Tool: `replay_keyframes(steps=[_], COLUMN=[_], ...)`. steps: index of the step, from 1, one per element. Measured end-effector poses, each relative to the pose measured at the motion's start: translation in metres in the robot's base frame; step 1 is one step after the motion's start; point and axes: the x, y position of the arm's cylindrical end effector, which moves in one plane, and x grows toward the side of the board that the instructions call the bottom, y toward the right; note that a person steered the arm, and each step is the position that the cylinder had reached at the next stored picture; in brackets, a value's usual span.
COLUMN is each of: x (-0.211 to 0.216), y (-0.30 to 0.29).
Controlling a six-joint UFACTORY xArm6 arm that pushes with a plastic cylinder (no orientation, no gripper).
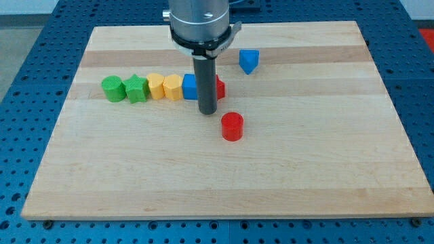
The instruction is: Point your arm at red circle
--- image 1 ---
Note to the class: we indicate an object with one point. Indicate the red cylinder block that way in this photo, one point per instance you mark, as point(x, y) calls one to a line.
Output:
point(232, 126)

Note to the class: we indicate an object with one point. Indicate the red block behind rod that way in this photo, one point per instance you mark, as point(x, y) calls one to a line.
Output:
point(220, 88)

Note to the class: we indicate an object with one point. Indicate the blue cube block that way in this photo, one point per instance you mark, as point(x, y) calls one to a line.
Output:
point(189, 87)

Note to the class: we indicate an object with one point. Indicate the dark grey cylindrical pointer rod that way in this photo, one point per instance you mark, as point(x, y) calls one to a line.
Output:
point(205, 76)

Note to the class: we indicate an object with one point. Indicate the yellow hexagon block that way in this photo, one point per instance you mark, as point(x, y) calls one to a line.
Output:
point(172, 86)

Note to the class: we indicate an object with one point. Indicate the blue triangular prism block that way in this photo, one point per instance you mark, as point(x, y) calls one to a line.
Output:
point(248, 60)

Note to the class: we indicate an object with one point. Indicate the yellow heart block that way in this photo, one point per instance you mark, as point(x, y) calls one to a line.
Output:
point(155, 82)

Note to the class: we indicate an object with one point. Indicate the green star block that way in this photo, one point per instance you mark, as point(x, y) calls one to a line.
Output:
point(136, 88)

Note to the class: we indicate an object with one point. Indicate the light wooden board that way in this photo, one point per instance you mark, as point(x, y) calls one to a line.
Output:
point(321, 137)

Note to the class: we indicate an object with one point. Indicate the green cylinder block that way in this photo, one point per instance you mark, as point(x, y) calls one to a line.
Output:
point(113, 88)

